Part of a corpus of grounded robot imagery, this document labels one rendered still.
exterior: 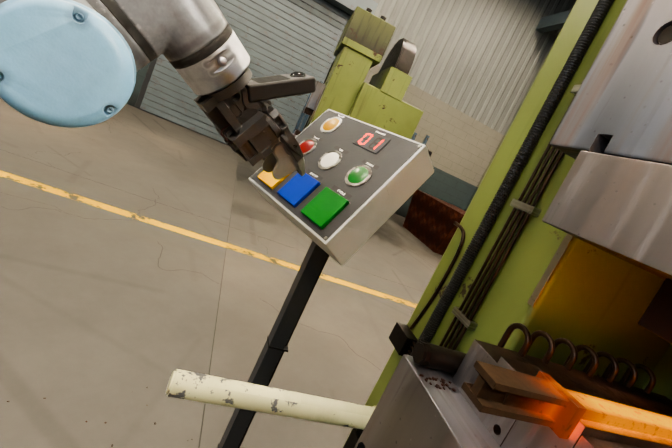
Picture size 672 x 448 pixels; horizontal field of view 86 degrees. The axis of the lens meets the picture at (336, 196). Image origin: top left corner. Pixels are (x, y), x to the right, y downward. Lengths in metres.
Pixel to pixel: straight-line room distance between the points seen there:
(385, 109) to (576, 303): 4.67
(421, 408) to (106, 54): 0.47
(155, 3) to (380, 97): 4.82
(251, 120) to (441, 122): 9.01
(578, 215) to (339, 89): 4.84
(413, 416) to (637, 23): 0.53
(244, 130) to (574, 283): 0.56
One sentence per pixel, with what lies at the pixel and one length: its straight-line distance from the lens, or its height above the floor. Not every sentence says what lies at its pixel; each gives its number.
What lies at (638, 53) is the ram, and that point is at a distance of 0.55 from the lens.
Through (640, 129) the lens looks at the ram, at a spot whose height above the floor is 1.28.
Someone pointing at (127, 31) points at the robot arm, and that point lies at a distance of 0.47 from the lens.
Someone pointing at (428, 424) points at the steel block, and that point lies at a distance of 0.49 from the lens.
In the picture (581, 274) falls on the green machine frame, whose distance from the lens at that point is 0.70.
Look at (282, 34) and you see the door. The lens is 8.34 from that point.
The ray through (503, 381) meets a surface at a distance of 0.38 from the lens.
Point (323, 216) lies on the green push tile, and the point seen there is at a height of 1.00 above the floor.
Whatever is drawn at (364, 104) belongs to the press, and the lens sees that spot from 5.16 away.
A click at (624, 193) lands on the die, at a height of 1.21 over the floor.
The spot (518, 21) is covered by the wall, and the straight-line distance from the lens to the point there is 10.64.
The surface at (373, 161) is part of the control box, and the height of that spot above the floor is 1.13.
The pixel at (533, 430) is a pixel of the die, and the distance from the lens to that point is 0.48.
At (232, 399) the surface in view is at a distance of 0.79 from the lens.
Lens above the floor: 1.14
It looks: 8 degrees down
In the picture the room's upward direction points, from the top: 25 degrees clockwise
